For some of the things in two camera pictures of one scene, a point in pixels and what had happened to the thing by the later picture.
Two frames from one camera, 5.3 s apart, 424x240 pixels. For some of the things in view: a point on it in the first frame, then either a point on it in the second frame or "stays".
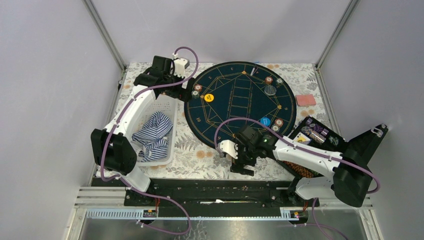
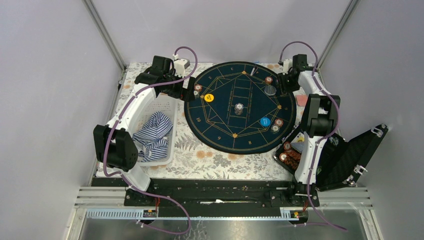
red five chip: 268,80 stays
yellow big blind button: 209,97 stays
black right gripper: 237,164 to 282,86
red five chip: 198,87 stays
